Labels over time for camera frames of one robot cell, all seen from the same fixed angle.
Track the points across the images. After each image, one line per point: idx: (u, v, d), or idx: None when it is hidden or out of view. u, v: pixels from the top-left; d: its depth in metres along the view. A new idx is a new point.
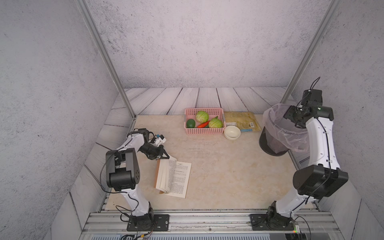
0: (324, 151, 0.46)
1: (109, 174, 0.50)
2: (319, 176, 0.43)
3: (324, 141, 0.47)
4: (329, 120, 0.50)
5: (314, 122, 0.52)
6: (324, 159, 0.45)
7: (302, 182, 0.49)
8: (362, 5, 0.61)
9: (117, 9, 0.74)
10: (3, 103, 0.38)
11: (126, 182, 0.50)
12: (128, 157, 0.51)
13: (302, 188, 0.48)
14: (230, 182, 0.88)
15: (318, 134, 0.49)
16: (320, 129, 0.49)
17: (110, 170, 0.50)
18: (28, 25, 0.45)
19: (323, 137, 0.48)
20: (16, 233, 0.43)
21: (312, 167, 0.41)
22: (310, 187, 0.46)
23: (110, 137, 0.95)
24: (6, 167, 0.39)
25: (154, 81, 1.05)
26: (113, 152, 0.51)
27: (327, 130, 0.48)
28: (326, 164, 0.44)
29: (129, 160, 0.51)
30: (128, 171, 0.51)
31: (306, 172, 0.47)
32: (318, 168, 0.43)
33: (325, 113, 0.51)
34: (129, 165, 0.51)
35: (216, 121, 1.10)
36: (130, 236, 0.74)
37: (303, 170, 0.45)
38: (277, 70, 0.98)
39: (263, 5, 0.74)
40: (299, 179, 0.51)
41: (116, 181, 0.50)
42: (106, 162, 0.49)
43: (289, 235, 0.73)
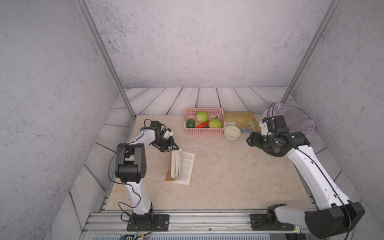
0: (326, 186, 0.41)
1: (118, 165, 0.53)
2: (339, 219, 0.36)
3: (319, 174, 0.43)
4: (306, 144, 0.48)
5: (296, 153, 0.48)
6: (332, 196, 0.40)
7: (322, 229, 0.41)
8: (362, 5, 0.61)
9: (117, 9, 0.74)
10: (3, 103, 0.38)
11: (132, 175, 0.53)
12: (137, 152, 0.54)
13: (322, 235, 0.41)
14: (230, 182, 0.88)
15: (308, 167, 0.45)
16: (307, 160, 0.46)
17: (119, 161, 0.53)
18: (28, 25, 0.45)
19: (315, 170, 0.44)
20: (16, 233, 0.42)
21: (329, 211, 0.40)
22: (329, 231, 0.39)
23: (110, 137, 0.95)
24: (7, 167, 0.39)
25: (154, 81, 1.05)
26: (124, 145, 0.55)
27: (312, 158, 0.46)
28: (335, 201, 0.39)
29: (137, 154, 0.54)
30: (136, 164, 0.53)
31: (323, 217, 0.40)
32: (334, 210, 0.38)
33: (300, 139, 0.49)
34: (136, 159, 0.53)
35: (216, 121, 1.10)
36: (130, 236, 0.74)
37: (316, 214, 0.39)
38: (277, 70, 0.98)
39: (263, 5, 0.74)
40: (315, 223, 0.43)
41: (123, 173, 0.53)
42: (116, 153, 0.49)
43: (288, 235, 0.72)
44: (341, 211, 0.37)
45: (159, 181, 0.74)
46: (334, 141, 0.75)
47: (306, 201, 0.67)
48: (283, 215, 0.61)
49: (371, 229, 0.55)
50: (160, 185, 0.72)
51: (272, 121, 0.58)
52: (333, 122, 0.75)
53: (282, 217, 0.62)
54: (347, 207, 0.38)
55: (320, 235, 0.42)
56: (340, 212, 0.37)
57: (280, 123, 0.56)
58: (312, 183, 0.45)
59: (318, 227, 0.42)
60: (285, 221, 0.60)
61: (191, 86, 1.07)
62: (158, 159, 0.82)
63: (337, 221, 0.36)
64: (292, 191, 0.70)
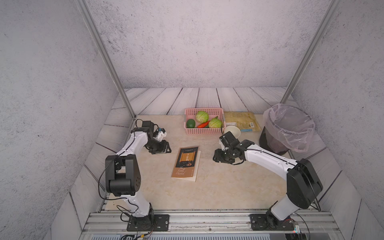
0: (277, 160, 0.51)
1: (109, 181, 0.48)
2: (300, 177, 0.44)
3: (270, 156, 0.54)
4: (251, 144, 0.62)
5: (249, 152, 0.59)
6: (284, 164, 0.49)
7: (303, 197, 0.45)
8: (362, 5, 0.61)
9: (118, 9, 0.74)
10: (3, 103, 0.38)
11: (125, 189, 0.48)
12: (128, 165, 0.48)
13: (308, 202, 0.44)
14: (230, 182, 0.88)
15: (260, 156, 0.56)
16: (257, 151, 0.58)
17: (110, 176, 0.48)
18: (28, 25, 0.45)
19: (266, 156, 0.55)
20: (16, 233, 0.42)
21: (291, 176, 0.45)
22: (306, 194, 0.43)
23: (110, 138, 0.96)
24: (7, 167, 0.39)
25: (154, 82, 1.06)
26: (112, 158, 0.49)
27: (259, 149, 0.59)
28: (289, 166, 0.48)
29: (128, 167, 0.48)
30: (128, 178, 0.48)
31: (292, 184, 0.46)
32: (292, 173, 0.46)
33: (247, 144, 0.63)
34: (128, 172, 0.48)
35: (216, 121, 1.10)
36: (130, 236, 0.74)
37: (291, 188, 0.47)
38: (277, 70, 0.98)
39: (263, 5, 0.74)
40: (296, 197, 0.47)
41: (116, 187, 0.48)
42: (106, 168, 0.48)
43: (289, 235, 0.73)
44: (298, 171, 0.47)
45: (158, 181, 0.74)
46: (335, 142, 0.74)
47: None
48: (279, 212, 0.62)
49: (371, 229, 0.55)
50: (160, 185, 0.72)
51: (223, 138, 0.71)
52: (333, 122, 0.75)
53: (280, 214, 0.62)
54: (299, 166, 0.47)
55: (307, 203, 0.44)
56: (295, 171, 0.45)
57: (231, 137, 0.69)
58: (271, 165, 0.53)
59: (300, 198, 0.46)
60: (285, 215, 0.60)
61: (191, 86, 1.07)
62: (158, 160, 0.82)
63: (301, 179, 0.43)
64: None
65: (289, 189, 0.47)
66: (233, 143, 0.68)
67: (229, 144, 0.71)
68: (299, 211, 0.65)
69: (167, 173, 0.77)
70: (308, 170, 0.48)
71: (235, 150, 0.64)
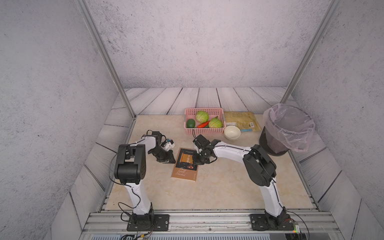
0: (238, 149, 0.61)
1: (118, 165, 0.53)
2: (253, 160, 0.53)
3: (231, 147, 0.64)
4: (218, 142, 0.72)
5: (216, 148, 0.69)
6: (242, 153, 0.58)
7: (259, 176, 0.53)
8: (362, 5, 0.61)
9: (117, 9, 0.74)
10: (3, 103, 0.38)
11: (131, 177, 0.53)
12: (137, 152, 0.54)
13: (265, 181, 0.52)
14: (230, 182, 0.88)
15: (225, 150, 0.65)
16: (221, 147, 0.67)
17: (119, 161, 0.53)
18: (28, 25, 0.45)
19: (228, 149, 0.64)
20: (16, 233, 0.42)
21: (246, 160, 0.54)
22: (261, 173, 0.52)
23: (110, 138, 0.96)
24: (7, 167, 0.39)
25: (154, 81, 1.05)
26: (125, 145, 0.56)
27: (223, 144, 0.68)
28: (245, 152, 0.58)
29: (137, 154, 0.54)
30: (136, 165, 0.53)
31: (249, 167, 0.55)
32: (246, 157, 0.56)
33: (213, 142, 0.74)
34: (136, 160, 0.53)
35: (216, 121, 1.10)
36: (130, 236, 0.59)
37: (250, 170, 0.55)
38: (277, 70, 0.98)
39: (263, 5, 0.74)
40: (255, 178, 0.56)
41: (123, 173, 0.52)
42: (118, 153, 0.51)
43: (288, 235, 0.72)
44: (252, 155, 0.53)
45: (158, 181, 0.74)
46: (335, 141, 0.74)
47: (306, 201, 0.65)
48: (271, 206, 0.63)
49: (371, 229, 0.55)
50: (160, 185, 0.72)
51: (195, 141, 0.80)
52: (334, 122, 0.75)
53: (273, 209, 0.63)
54: (254, 151, 0.57)
55: (264, 182, 0.53)
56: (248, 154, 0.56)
57: (202, 139, 0.78)
58: (234, 155, 0.62)
59: (259, 177, 0.54)
60: (279, 206, 0.61)
61: (191, 86, 1.07)
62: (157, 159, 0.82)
63: (254, 161, 0.53)
64: (292, 190, 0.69)
65: (248, 173, 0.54)
66: (204, 144, 0.77)
67: (202, 146, 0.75)
68: (299, 211, 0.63)
69: (167, 173, 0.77)
70: (260, 153, 0.59)
71: (206, 150, 0.73)
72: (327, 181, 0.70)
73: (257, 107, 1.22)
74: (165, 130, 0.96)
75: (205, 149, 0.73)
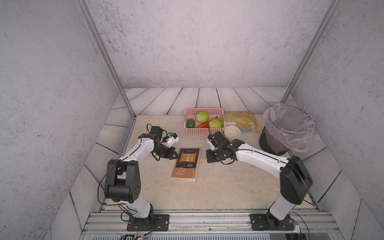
0: (270, 160, 0.51)
1: (108, 185, 0.47)
2: (292, 175, 0.44)
3: (260, 155, 0.54)
4: (242, 144, 0.62)
5: (240, 152, 0.59)
6: (276, 162, 0.49)
7: (296, 194, 0.45)
8: (362, 5, 0.61)
9: (117, 9, 0.74)
10: (3, 103, 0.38)
11: (123, 198, 0.47)
12: (128, 171, 0.47)
13: (299, 200, 0.46)
14: (230, 182, 0.88)
15: (251, 156, 0.56)
16: (248, 151, 0.57)
17: (110, 181, 0.47)
18: (28, 25, 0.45)
19: (256, 155, 0.55)
20: (16, 233, 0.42)
21: (283, 175, 0.45)
22: (299, 192, 0.44)
23: (110, 138, 0.96)
24: (7, 168, 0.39)
25: (154, 81, 1.05)
26: (115, 162, 0.48)
27: (250, 148, 0.58)
28: (281, 165, 0.48)
29: (129, 173, 0.47)
30: (127, 185, 0.46)
31: (285, 182, 0.46)
32: (284, 171, 0.46)
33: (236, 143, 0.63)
34: (127, 180, 0.47)
35: (216, 121, 1.10)
36: (130, 236, 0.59)
37: (284, 185, 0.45)
38: (277, 70, 0.98)
39: (263, 5, 0.74)
40: (287, 194, 0.49)
41: (114, 193, 0.46)
42: (108, 172, 0.47)
43: (288, 235, 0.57)
44: (289, 169, 0.46)
45: (158, 181, 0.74)
46: (335, 141, 0.74)
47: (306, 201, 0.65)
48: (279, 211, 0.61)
49: (371, 229, 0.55)
50: (160, 185, 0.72)
51: (213, 139, 0.69)
52: (334, 122, 0.75)
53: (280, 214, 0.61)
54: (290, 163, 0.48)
55: (297, 201, 0.47)
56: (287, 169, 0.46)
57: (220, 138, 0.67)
58: (263, 164, 0.53)
59: (293, 195, 0.47)
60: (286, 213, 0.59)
61: (191, 86, 1.07)
62: (157, 160, 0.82)
63: (294, 177, 0.44)
64: None
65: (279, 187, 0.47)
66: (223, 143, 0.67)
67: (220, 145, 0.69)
68: (299, 210, 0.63)
69: (166, 173, 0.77)
70: (298, 168, 0.50)
71: (226, 151, 0.64)
72: (327, 181, 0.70)
73: (257, 107, 1.22)
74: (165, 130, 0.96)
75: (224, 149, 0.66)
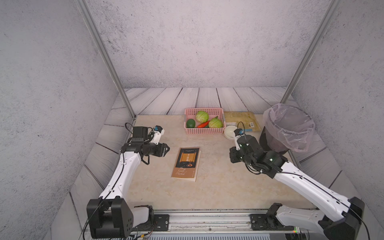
0: (326, 197, 0.42)
1: (93, 227, 0.40)
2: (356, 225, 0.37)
3: (311, 185, 0.44)
4: (286, 163, 0.49)
5: (285, 175, 0.47)
6: (335, 202, 0.41)
7: None
8: (362, 5, 0.61)
9: (117, 9, 0.74)
10: (3, 103, 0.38)
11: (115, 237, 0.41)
12: (114, 212, 0.39)
13: None
14: (230, 182, 0.88)
15: (299, 183, 0.46)
16: (297, 178, 0.46)
17: (94, 223, 0.40)
18: (28, 25, 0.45)
19: (307, 184, 0.45)
20: (16, 233, 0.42)
21: (347, 223, 0.38)
22: None
23: (110, 138, 0.96)
24: (7, 168, 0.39)
25: (154, 81, 1.05)
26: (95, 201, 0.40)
27: (298, 173, 0.47)
28: (340, 206, 0.40)
29: (116, 213, 0.40)
30: (117, 226, 0.40)
31: (344, 229, 0.39)
32: (349, 220, 0.38)
33: (277, 159, 0.51)
34: (115, 222, 0.40)
35: (216, 121, 1.10)
36: (131, 236, 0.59)
37: (337, 228, 0.41)
38: (276, 70, 0.98)
39: (263, 5, 0.74)
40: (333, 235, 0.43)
41: (104, 234, 0.41)
42: (89, 215, 0.40)
43: (288, 235, 0.72)
44: (351, 215, 0.38)
45: (158, 181, 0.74)
46: (335, 141, 0.74)
47: (306, 201, 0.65)
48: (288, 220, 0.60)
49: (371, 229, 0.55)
50: (160, 185, 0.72)
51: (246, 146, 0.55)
52: (334, 122, 0.75)
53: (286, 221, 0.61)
54: (349, 206, 0.40)
55: None
56: (353, 218, 0.38)
57: (255, 146, 0.53)
58: (312, 196, 0.44)
59: None
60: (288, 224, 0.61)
61: (191, 86, 1.07)
62: (157, 159, 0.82)
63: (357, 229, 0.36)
64: (292, 191, 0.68)
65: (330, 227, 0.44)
66: (259, 154, 0.54)
67: (255, 154, 0.56)
68: None
69: (166, 173, 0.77)
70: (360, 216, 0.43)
71: (262, 165, 0.52)
72: (327, 181, 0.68)
73: (257, 107, 1.21)
74: (165, 130, 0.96)
75: (261, 162, 0.52)
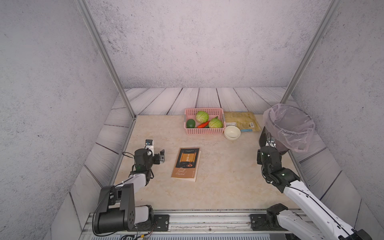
0: (328, 218, 0.43)
1: (99, 213, 0.43)
2: None
3: (316, 206, 0.46)
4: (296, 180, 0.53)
5: (292, 190, 0.52)
6: (334, 226, 0.42)
7: None
8: (362, 6, 0.61)
9: (117, 9, 0.74)
10: (3, 103, 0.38)
11: (116, 227, 0.42)
12: (123, 194, 0.45)
13: None
14: (230, 183, 0.88)
15: (304, 200, 0.49)
16: (302, 195, 0.50)
17: (102, 209, 0.43)
18: (28, 25, 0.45)
19: (311, 203, 0.47)
20: (16, 234, 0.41)
21: None
22: None
23: (110, 138, 0.95)
24: (6, 168, 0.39)
25: (154, 81, 1.05)
26: (108, 188, 0.46)
27: (306, 192, 0.50)
28: (339, 231, 0.41)
29: (123, 197, 0.45)
30: (122, 211, 0.44)
31: None
32: None
33: (290, 177, 0.55)
34: (122, 204, 0.44)
35: (216, 121, 1.10)
36: (130, 236, 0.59)
37: None
38: (277, 70, 0.98)
39: (263, 5, 0.74)
40: None
41: (106, 223, 0.42)
42: (101, 200, 0.44)
43: (288, 235, 0.72)
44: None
45: (158, 181, 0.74)
46: (335, 142, 0.74)
47: None
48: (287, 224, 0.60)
49: (372, 229, 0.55)
50: (160, 185, 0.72)
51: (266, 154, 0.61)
52: (334, 122, 0.75)
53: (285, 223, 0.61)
54: (352, 234, 0.40)
55: None
56: None
57: (275, 159, 0.58)
58: (315, 216, 0.46)
59: None
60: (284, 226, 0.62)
61: (191, 86, 1.07)
62: None
63: None
64: None
65: None
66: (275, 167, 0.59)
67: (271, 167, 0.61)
68: (299, 211, 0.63)
69: (166, 173, 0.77)
70: None
71: (274, 178, 0.57)
72: (327, 181, 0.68)
73: (257, 107, 1.22)
74: (165, 130, 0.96)
75: (275, 176, 0.58)
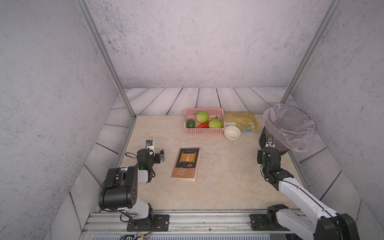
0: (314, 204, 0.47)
1: (105, 188, 0.47)
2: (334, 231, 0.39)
3: (304, 195, 0.50)
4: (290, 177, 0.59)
5: (283, 184, 0.58)
6: (319, 210, 0.45)
7: None
8: (362, 6, 0.61)
9: (118, 9, 0.74)
10: (3, 103, 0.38)
11: (119, 201, 0.45)
12: (129, 171, 0.51)
13: None
14: (230, 183, 0.88)
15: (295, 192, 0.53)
16: (292, 187, 0.54)
17: (107, 184, 0.48)
18: (28, 25, 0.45)
19: (300, 193, 0.51)
20: (16, 233, 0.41)
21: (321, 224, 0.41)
22: None
23: (110, 138, 0.95)
24: (6, 168, 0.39)
25: (154, 81, 1.05)
26: (115, 169, 0.51)
27: (297, 185, 0.55)
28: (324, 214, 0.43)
29: (129, 173, 0.50)
30: (126, 186, 0.48)
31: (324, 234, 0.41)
32: (325, 221, 0.41)
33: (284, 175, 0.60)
34: (127, 180, 0.48)
35: (216, 121, 1.10)
36: (130, 237, 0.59)
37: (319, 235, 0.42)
38: (277, 70, 0.98)
39: (263, 5, 0.74)
40: None
41: (110, 197, 0.45)
42: (107, 178, 0.49)
43: (288, 235, 0.72)
44: (333, 223, 0.40)
45: (158, 181, 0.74)
46: (335, 142, 0.74)
47: None
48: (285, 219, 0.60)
49: (372, 229, 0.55)
50: (160, 185, 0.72)
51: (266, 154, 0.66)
52: (334, 122, 0.75)
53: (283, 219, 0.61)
54: (336, 217, 0.42)
55: None
56: (331, 223, 0.40)
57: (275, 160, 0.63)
58: (304, 205, 0.49)
59: None
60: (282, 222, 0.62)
61: (191, 86, 1.07)
62: None
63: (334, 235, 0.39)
64: None
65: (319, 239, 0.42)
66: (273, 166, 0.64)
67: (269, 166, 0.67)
68: (299, 211, 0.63)
69: (166, 173, 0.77)
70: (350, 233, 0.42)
71: (270, 176, 0.63)
72: (327, 181, 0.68)
73: (257, 107, 1.21)
74: (165, 130, 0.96)
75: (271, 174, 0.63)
